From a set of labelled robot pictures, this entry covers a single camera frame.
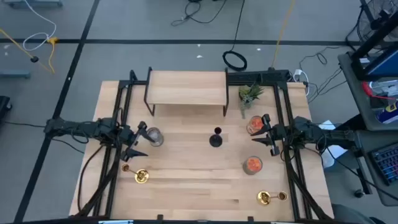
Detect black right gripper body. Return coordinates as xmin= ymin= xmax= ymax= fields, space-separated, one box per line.
xmin=262 ymin=113 xmax=295 ymax=157

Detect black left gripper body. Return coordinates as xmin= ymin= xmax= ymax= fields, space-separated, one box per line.
xmin=119 ymin=121 xmax=149 ymax=162

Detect orange scented candle jar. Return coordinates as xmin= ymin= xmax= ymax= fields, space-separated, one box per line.
xmin=246 ymin=115 xmax=265 ymax=136

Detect grey glass jar candle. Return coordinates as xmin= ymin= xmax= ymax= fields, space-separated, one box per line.
xmin=146 ymin=126 xmax=165 ymax=147

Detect gold candlestick holder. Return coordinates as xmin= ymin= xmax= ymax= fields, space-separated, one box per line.
xmin=256 ymin=190 xmax=289 ymax=206
xmin=121 ymin=164 xmax=150 ymax=184

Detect dark striped candle jar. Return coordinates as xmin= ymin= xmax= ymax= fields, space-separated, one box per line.
xmin=242 ymin=155 xmax=264 ymax=176

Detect black candlestick holder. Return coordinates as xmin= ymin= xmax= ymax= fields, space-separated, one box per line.
xmin=208 ymin=126 xmax=223 ymax=148

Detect potted green succulent plant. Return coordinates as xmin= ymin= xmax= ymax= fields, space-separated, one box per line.
xmin=238 ymin=83 xmax=265 ymax=119

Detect white plastic bag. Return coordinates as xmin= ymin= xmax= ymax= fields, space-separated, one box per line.
xmin=317 ymin=119 xmax=348 ymax=169

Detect black power strip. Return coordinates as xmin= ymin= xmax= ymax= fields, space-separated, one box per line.
xmin=228 ymin=70 xmax=292 ymax=83

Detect wooden shelf riser black legs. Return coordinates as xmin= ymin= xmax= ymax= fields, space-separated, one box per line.
xmin=143 ymin=67 xmax=230 ymax=118

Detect white power adapter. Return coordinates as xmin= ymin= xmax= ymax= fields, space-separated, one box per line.
xmin=293 ymin=68 xmax=311 ymax=96

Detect grey side desk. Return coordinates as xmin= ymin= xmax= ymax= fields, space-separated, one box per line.
xmin=354 ymin=129 xmax=398 ymax=207
xmin=338 ymin=52 xmax=398 ymax=131

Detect grey chair seat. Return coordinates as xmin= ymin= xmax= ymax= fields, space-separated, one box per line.
xmin=331 ymin=203 xmax=379 ymax=224

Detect blue yellow box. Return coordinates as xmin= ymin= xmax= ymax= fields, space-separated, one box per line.
xmin=376 ymin=102 xmax=398 ymax=124

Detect backlit black keyboard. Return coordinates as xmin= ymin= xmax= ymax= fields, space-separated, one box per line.
xmin=370 ymin=142 xmax=398 ymax=187

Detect black framed blue screen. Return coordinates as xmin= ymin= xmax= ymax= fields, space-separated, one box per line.
xmin=351 ymin=14 xmax=398 ymax=82

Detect grey metal floor foot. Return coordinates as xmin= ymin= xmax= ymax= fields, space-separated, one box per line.
xmin=0 ymin=70 xmax=31 ymax=78
xmin=2 ymin=0 xmax=63 ymax=9

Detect black floor fan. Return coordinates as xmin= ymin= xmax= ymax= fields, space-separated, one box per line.
xmin=345 ymin=0 xmax=398 ymax=50

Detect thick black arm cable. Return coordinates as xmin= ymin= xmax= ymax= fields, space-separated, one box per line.
xmin=76 ymin=143 xmax=108 ymax=214

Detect black coiled hanging cable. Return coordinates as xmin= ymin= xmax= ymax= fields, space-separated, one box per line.
xmin=221 ymin=0 xmax=248 ymax=72

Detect red cable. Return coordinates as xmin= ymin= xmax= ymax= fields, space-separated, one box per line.
xmin=362 ymin=81 xmax=398 ymax=101

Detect yellow hanging cable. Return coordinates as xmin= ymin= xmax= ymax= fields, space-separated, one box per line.
xmin=271 ymin=0 xmax=296 ymax=68

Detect black thin floor cable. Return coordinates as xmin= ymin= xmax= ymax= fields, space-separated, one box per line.
xmin=0 ymin=121 xmax=47 ymax=128

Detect yellow floor cable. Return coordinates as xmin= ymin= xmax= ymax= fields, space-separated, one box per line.
xmin=0 ymin=28 xmax=60 ymax=75

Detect black looped floor cable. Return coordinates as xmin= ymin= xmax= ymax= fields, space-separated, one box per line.
xmin=170 ymin=0 xmax=228 ymax=27

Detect white floor cable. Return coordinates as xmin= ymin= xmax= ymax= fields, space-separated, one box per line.
xmin=22 ymin=0 xmax=57 ymax=52

